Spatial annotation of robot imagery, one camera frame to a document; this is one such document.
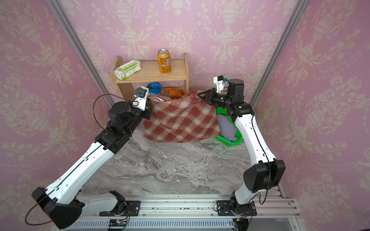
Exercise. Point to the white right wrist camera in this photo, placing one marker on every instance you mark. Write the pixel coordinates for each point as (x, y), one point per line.
(221, 84)

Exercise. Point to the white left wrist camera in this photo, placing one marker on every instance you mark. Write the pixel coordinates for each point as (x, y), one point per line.
(140, 98)

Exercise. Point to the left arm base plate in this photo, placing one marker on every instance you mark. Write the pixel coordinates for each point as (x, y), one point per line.
(128, 208)

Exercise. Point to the small black circuit board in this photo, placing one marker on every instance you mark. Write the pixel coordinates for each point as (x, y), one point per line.
(117, 223)

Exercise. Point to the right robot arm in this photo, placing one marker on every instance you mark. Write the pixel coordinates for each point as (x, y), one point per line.
(265, 171)

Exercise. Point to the lavender skirt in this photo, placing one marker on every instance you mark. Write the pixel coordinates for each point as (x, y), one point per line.
(227, 129)

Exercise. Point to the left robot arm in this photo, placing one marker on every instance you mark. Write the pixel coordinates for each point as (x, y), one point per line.
(61, 201)

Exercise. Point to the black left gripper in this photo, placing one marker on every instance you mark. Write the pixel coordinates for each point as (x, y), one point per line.
(148, 110)

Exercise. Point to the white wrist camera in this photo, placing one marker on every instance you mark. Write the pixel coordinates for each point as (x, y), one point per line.
(221, 84)
(140, 98)

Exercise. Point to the orange drink can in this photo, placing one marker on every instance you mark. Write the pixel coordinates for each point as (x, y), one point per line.
(164, 59)

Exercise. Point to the aluminium mounting rail frame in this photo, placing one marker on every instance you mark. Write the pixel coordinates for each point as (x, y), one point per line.
(196, 213)

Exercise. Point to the red plaid skirt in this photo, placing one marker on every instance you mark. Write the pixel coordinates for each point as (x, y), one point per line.
(180, 120)

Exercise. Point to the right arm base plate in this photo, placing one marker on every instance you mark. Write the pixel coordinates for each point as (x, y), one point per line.
(227, 208)

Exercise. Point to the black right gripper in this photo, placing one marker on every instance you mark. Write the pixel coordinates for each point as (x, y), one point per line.
(213, 96)

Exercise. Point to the green plastic perforated basket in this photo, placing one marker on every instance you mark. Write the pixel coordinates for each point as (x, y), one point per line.
(246, 127)

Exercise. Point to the wooden two-tier shelf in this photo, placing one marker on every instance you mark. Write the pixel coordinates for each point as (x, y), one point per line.
(150, 73)

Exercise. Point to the white green tissue box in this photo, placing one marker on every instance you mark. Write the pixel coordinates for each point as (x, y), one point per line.
(124, 71)

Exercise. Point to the orange snack bag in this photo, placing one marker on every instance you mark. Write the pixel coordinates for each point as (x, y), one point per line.
(173, 93)

